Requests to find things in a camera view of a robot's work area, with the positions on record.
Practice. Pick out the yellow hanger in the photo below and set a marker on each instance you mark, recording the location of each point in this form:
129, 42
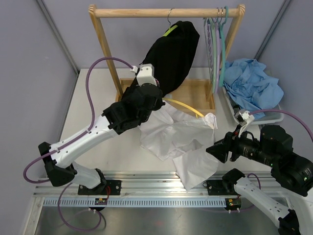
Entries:
196, 112

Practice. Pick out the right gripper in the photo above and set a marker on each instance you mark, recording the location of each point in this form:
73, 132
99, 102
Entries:
231, 141

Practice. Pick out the lime green hanger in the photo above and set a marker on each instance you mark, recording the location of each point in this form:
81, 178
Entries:
170, 29

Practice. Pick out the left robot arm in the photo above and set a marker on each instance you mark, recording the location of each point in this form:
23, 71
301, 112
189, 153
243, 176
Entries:
121, 116

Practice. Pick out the wooden clothes rack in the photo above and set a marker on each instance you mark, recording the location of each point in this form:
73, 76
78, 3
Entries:
196, 93

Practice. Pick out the grey plastic bin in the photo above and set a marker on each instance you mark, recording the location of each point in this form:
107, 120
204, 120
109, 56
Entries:
267, 118

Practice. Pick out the white slotted cable duct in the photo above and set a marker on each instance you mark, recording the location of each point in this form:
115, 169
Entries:
139, 202

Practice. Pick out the teal hanger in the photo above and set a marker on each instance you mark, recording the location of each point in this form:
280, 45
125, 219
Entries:
225, 12

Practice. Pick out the lilac hanger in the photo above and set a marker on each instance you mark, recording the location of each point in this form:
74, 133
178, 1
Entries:
220, 44

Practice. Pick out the blue shirt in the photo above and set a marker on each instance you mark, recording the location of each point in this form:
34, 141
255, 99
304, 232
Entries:
250, 87

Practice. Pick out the light green hanger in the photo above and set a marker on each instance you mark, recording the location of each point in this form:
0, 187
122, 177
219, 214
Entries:
212, 43

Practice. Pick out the black shirt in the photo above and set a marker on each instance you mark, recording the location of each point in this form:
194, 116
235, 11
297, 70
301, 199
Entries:
172, 56

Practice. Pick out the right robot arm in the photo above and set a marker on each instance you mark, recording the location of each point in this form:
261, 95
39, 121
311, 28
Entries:
291, 171

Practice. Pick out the white shirt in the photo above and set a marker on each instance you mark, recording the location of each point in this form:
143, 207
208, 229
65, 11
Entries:
170, 134

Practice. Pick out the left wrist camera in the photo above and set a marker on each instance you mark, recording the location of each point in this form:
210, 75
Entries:
144, 74

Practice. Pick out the aluminium mounting rail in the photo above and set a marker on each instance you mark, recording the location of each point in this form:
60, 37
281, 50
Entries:
155, 184

